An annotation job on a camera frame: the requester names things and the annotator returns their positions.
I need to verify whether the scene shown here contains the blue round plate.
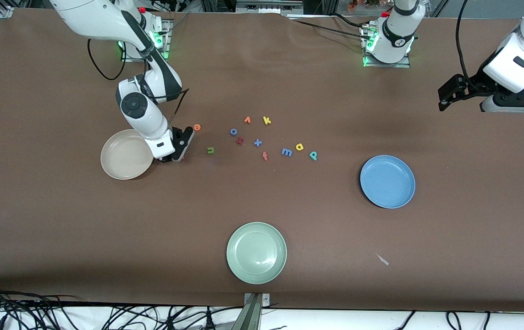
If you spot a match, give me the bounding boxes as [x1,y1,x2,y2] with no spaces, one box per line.
[360,155,416,209]

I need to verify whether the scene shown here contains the beige brown round plate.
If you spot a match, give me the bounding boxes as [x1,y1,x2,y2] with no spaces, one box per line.
[100,129,154,180]

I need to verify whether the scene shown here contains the grey metal equipment box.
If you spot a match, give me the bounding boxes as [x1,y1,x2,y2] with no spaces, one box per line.
[236,0,304,14]

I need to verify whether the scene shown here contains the thin black base cable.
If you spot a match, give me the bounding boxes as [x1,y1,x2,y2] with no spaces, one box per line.
[287,15,367,39]
[331,13,372,29]

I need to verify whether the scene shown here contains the thin grey base cable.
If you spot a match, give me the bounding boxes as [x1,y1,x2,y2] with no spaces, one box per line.
[161,13,190,35]

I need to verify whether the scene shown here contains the orange background object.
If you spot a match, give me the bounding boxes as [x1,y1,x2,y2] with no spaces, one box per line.
[347,0,381,11]

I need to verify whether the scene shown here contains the green round plate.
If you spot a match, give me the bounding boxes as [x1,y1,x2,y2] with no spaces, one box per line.
[226,222,287,285]

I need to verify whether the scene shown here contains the aluminium frame post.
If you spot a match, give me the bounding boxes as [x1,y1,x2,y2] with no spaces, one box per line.
[243,292,271,330]

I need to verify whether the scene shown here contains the long black arm cable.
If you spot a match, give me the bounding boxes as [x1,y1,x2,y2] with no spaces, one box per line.
[456,0,480,88]
[88,39,127,81]

